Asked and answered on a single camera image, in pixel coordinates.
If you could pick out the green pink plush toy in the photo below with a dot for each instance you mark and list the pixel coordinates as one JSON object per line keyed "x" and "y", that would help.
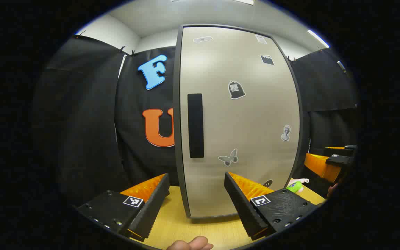
{"x": 295, "y": 187}

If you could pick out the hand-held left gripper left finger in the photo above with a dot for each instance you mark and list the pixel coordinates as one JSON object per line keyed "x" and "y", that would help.
{"x": 151, "y": 211}

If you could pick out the ceiling light panel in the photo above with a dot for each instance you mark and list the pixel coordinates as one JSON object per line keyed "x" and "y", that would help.
{"x": 243, "y": 1}
{"x": 318, "y": 38}

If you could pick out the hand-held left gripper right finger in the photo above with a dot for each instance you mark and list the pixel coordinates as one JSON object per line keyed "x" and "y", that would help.
{"x": 243, "y": 208}

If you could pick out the dark grey cabinet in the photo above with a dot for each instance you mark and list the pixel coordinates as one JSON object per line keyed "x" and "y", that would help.
{"x": 176, "y": 104}

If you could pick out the black backdrop cloth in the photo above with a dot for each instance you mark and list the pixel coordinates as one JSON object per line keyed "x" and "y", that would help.
{"x": 82, "y": 121}

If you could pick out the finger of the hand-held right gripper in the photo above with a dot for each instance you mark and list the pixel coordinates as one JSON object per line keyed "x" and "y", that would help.
{"x": 349, "y": 151}
{"x": 319, "y": 165}

